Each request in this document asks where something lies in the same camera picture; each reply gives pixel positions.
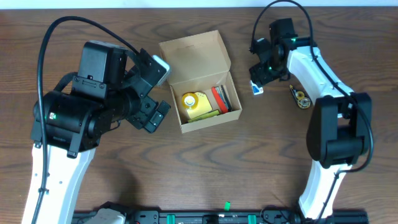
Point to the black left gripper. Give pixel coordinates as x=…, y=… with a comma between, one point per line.
x=146, y=104

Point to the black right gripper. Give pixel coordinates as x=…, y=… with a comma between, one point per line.
x=261, y=74

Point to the yellow tape roll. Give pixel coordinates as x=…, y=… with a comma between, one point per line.
x=190, y=101

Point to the yellow sticky notepad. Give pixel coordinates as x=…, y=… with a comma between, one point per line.
x=203, y=106

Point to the brown cardboard box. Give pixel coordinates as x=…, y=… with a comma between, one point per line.
x=199, y=63

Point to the red black stapler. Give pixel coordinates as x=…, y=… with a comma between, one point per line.
x=221, y=98

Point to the white blue staples box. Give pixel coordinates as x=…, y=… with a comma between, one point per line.
x=255, y=89

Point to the black correction tape dispenser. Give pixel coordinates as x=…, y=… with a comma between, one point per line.
x=300, y=97

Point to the yellow highlighter pen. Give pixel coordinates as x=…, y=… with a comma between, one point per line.
x=204, y=116

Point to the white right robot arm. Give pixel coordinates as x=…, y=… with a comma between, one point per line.
x=339, y=128

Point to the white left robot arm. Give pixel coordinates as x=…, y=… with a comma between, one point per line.
x=61, y=155

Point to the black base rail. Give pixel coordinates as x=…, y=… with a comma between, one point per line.
x=217, y=218

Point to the green clip on rail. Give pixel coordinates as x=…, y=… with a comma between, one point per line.
x=227, y=206

